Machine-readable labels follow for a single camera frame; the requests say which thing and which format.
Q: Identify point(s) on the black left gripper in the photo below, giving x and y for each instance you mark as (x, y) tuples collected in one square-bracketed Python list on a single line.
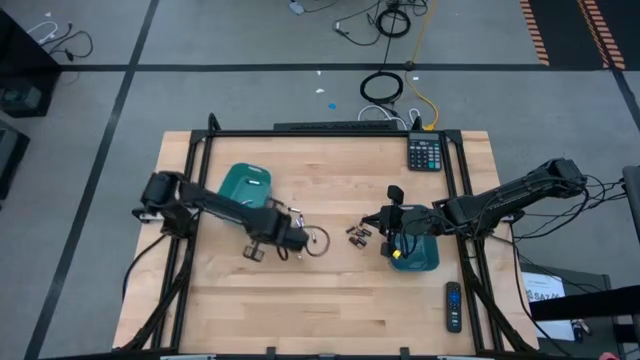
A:
[(270, 227)]

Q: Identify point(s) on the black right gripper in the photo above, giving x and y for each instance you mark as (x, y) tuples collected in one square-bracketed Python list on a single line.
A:
[(405, 222)]

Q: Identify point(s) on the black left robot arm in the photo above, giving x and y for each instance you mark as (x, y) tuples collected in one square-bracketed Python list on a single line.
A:
[(165, 192)]

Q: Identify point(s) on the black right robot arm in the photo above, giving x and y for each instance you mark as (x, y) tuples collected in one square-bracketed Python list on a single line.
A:
[(500, 200)]

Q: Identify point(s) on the teal plastic bin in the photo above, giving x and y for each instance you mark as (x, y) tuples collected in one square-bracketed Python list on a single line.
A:
[(240, 182), (425, 257)]

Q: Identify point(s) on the black desktop calculator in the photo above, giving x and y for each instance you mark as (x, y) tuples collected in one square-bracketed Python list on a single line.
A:
[(425, 152)]

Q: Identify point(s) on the black remote control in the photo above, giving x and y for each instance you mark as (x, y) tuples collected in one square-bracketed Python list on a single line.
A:
[(453, 307)]

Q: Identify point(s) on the black power strip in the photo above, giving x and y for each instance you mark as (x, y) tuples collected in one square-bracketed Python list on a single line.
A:
[(335, 126)]

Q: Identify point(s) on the white paper sheet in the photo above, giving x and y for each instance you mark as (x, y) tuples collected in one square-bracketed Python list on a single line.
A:
[(542, 287)]

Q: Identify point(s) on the black cart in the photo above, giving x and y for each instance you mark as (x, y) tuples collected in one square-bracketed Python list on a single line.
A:
[(575, 305)]

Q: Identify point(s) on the grey power adapter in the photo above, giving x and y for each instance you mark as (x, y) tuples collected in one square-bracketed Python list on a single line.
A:
[(297, 7)]

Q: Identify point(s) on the red object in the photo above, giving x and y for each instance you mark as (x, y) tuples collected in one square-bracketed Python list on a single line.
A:
[(609, 357)]

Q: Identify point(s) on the black equipment case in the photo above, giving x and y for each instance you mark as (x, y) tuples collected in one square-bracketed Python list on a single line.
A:
[(10, 155)]

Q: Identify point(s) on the black cabinet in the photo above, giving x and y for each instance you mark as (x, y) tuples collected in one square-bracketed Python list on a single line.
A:
[(20, 60)]

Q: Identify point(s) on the black aluminium table frame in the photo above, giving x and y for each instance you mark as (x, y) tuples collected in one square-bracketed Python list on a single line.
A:
[(325, 133)]

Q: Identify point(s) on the grey post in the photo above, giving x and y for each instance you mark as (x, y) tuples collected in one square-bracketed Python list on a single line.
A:
[(632, 200)]

